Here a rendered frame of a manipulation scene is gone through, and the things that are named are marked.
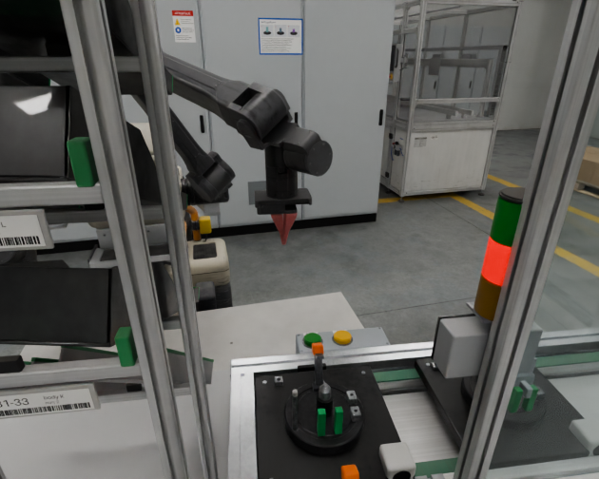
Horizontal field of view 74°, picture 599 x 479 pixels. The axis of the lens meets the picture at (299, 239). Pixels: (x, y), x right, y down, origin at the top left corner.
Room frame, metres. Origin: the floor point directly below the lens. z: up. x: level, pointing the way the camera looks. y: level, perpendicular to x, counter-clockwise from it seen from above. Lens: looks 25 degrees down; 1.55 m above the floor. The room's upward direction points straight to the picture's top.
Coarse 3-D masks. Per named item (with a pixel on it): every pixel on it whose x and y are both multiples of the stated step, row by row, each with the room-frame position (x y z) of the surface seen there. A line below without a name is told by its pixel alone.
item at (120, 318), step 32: (0, 288) 0.32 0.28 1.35; (32, 288) 0.32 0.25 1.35; (64, 288) 0.32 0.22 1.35; (96, 288) 0.32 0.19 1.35; (160, 288) 0.41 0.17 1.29; (0, 320) 0.31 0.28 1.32; (32, 320) 0.30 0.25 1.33; (64, 320) 0.30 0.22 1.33; (96, 320) 0.30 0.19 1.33; (128, 320) 0.33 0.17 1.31
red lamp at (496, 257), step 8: (488, 248) 0.42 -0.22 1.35; (496, 248) 0.40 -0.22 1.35; (504, 248) 0.40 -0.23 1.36; (488, 256) 0.41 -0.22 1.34; (496, 256) 0.40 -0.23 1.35; (504, 256) 0.39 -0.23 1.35; (488, 264) 0.41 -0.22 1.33; (496, 264) 0.40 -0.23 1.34; (504, 264) 0.39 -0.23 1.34; (488, 272) 0.41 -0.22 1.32; (496, 272) 0.40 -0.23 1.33; (504, 272) 0.39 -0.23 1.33; (496, 280) 0.39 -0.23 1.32
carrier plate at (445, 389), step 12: (420, 360) 0.65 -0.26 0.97; (432, 360) 0.65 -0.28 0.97; (420, 372) 0.62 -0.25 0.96; (432, 372) 0.61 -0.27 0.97; (432, 384) 0.58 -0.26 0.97; (444, 384) 0.58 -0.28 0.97; (456, 384) 0.58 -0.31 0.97; (432, 396) 0.56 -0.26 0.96; (444, 396) 0.55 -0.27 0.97; (456, 396) 0.55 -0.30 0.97; (444, 408) 0.52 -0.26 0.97; (456, 408) 0.52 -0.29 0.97; (468, 408) 0.52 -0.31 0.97; (444, 420) 0.51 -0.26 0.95; (456, 420) 0.50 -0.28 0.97; (456, 432) 0.47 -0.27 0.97
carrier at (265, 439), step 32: (256, 384) 0.58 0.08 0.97; (288, 384) 0.58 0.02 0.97; (352, 384) 0.58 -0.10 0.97; (256, 416) 0.50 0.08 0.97; (288, 416) 0.49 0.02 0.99; (320, 416) 0.45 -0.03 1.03; (352, 416) 0.48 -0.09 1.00; (384, 416) 0.50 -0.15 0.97; (288, 448) 0.44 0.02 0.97; (320, 448) 0.43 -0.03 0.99; (352, 448) 0.44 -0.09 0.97; (384, 448) 0.43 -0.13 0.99
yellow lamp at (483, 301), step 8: (480, 280) 0.42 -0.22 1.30; (488, 280) 0.41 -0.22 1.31; (480, 288) 0.41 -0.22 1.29; (488, 288) 0.40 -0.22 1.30; (496, 288) 0.39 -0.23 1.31; (480, 296) 0.41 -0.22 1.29; (488, 296) 0.40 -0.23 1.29; (496, 296) 0.39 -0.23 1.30; (480, 304) 0.41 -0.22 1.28; (488, 304) 0.40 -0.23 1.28; (496, 304) 0.39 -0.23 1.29; (480, 312) 0.40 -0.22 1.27; (488, 312) 0.40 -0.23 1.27
